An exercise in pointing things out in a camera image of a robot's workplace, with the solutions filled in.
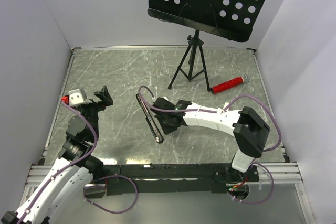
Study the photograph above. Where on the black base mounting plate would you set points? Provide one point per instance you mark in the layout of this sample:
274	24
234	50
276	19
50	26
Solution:
171	178

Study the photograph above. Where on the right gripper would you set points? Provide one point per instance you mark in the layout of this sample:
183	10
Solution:
167	130

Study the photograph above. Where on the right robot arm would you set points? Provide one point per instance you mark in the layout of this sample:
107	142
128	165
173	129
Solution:
246	126

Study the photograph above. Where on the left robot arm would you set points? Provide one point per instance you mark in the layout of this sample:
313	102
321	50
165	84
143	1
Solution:
74	167

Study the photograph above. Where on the black tripod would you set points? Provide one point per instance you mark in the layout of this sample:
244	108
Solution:
194	44

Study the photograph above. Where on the black stapler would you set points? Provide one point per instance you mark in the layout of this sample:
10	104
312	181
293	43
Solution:
150	121

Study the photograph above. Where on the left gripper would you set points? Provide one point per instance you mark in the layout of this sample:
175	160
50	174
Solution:
104	96

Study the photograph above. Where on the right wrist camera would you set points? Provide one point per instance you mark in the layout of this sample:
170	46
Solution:
163	98

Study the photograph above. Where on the aluminium rail frame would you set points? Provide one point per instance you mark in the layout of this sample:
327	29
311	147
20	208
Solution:
271	173

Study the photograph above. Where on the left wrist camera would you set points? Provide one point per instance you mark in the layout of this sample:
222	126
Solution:
75	98

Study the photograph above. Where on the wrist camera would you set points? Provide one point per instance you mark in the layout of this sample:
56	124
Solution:
75	98
163	98

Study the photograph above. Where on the red glitter tube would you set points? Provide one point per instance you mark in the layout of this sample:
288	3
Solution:
229	84

